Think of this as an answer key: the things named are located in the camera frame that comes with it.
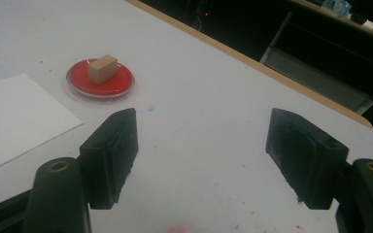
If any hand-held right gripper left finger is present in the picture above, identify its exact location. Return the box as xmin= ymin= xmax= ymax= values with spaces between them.
xmin=79 ymin=107 xmax=140 ymax=211

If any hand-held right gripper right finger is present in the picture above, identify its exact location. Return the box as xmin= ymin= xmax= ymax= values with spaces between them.
xmin=264 ymin=107 xmax=351 ymax=211

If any round red ink pad dish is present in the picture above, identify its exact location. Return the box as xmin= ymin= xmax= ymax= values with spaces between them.
xmin=65 ymin=58 xmax=136 ymax=102

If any wooden stamp block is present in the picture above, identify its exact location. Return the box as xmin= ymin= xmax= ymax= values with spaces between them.
xmin=87 ymin=53 xmax=119 ymax=86

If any grey metal shelf rack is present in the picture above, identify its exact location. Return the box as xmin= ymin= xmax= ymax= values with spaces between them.
xmin=259 ymin=11 xmax=373 ymax=116

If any white paper sheet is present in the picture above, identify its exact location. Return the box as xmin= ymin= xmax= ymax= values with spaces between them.
xmin=0 ymin=73 xmax=85 ymax=177

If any teal clear plastic object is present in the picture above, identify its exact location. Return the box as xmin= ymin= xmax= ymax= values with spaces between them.
xmin=321 ymin=0 xmax=353 ymax=17

